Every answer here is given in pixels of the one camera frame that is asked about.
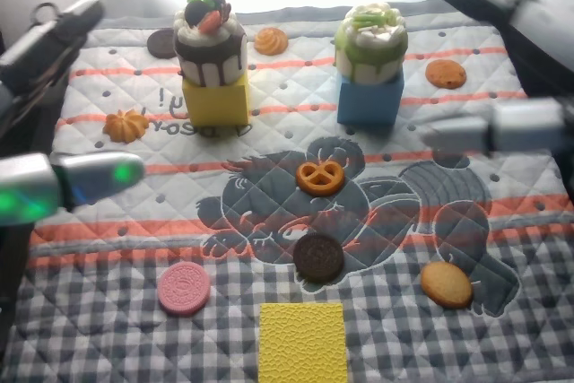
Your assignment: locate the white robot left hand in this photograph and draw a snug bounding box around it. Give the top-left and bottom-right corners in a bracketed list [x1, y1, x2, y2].
[0, 0, 147, 227]

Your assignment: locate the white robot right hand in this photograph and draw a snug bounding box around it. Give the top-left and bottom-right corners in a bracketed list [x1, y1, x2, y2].
[401, 0, 574, 158]

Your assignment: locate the green cream cupcake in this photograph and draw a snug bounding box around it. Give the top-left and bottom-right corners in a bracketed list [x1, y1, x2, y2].
[334, 3, 409, 86]

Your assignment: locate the chocolate cupcake with fruit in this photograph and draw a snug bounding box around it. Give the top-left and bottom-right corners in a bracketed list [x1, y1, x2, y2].
[173, 0, 248, 88]

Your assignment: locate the blue block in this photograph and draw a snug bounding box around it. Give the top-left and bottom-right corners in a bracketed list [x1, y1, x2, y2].
[335, 71, 405, 126]

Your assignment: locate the brown chip cookie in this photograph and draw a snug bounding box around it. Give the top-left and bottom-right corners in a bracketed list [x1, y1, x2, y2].
[424, 58, 467, 90]

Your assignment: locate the orange flower-shaped cookie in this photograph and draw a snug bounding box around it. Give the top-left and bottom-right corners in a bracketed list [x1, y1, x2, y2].
[102, 109, 150, 144]

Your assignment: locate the grey quilt with bear print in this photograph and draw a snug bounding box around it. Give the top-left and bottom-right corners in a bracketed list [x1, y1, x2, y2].
[0, 0, 574, 383]

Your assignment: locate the plain round golden cookie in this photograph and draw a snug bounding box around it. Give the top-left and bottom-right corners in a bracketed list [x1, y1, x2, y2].
[420, 261, 474, 309]

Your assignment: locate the pink sandwich cookie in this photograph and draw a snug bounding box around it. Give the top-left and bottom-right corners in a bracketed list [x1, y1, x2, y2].
[156, 262, 212, 316]

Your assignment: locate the dark chocolate sandwich cookie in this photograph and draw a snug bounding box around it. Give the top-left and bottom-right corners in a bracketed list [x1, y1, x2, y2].
[292, 232, 345, 283]
[146, 28, 180, 60]

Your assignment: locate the orange pretzel cookie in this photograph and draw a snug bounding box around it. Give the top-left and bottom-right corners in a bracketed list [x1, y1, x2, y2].
[295, 161, 346, 197]

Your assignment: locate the orange swirl cookie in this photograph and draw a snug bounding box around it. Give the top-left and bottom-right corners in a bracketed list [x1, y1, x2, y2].
[253, 27, 289, 57]

